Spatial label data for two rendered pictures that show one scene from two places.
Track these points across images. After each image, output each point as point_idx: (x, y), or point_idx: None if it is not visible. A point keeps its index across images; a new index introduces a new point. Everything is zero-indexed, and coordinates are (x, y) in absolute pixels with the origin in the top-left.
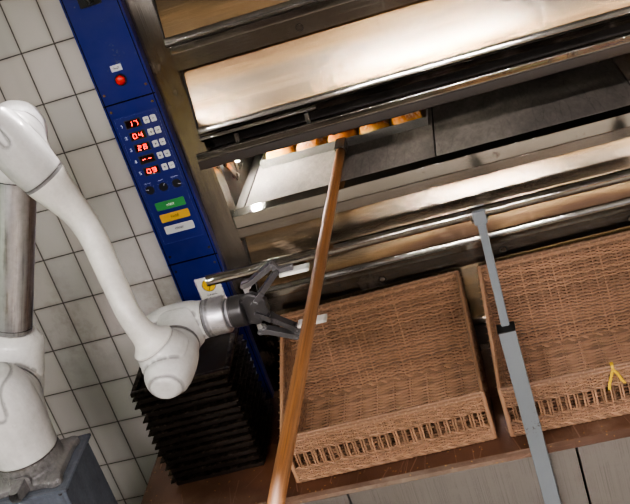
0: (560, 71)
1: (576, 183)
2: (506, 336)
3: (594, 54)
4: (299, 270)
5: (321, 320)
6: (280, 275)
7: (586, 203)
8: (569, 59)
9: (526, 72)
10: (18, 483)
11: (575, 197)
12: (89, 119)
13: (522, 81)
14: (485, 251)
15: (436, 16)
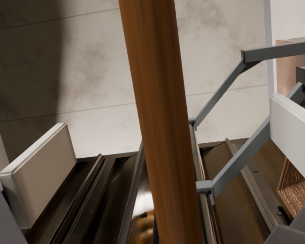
0: (132, 211)
1: None
2: None
3: (130, 197)
4: (45, 133)
5: (275, 99)
6: (5, 169)
7: (265, 231)
8: (127, 207)
9: (122, 227)
10: None
11: (260, 239)
12: None
13: (128, 229)
14: (234, 160)
15: None
